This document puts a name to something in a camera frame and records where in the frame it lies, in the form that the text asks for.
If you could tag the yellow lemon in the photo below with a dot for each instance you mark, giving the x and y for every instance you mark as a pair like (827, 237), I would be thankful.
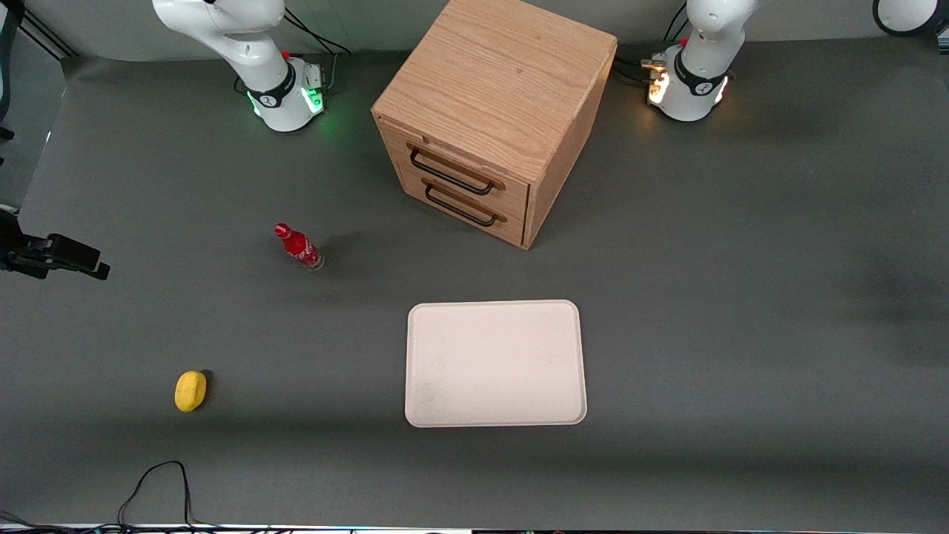
(190, 391)

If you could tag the wooden two-drawer cabinet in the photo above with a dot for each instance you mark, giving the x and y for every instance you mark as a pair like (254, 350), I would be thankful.
(497, 81)

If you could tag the wooden drawer front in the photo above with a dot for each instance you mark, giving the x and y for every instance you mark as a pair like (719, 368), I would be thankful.
(511, 194)
(511, 226)

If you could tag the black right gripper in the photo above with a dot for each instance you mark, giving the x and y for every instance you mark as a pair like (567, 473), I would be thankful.
(22, 250)

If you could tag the red cola bottle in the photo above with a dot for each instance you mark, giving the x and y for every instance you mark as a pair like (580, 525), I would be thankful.
(299, 248)

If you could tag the grey arm base connector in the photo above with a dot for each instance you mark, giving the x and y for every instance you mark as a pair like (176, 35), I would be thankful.
(654, 65)

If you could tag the white rectangular tray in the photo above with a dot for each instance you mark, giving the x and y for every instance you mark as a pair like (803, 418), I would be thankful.
(495, 363)

